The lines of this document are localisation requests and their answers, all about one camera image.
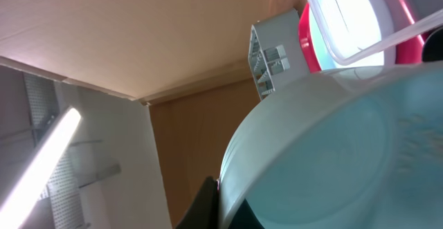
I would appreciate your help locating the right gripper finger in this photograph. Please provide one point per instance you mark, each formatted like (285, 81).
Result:
(203, 211)

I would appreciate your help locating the light blue bowl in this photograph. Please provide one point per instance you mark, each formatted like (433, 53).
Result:
(343, 148)

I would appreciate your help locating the grey dishwasher rack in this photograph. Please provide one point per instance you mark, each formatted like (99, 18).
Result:
(275, 56)

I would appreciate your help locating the black waste tray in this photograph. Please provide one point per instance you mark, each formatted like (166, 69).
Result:
(432, 50)

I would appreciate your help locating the ceiling light tube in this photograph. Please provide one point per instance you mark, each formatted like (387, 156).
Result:
(20, 199)

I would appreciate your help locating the light blue plate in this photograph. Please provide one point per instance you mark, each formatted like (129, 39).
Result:
(354, 25)

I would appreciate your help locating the clear plastic bin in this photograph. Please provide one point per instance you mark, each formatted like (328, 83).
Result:
(421, 18)

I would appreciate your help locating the red serving tray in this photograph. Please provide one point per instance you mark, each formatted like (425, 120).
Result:
(305, 35)

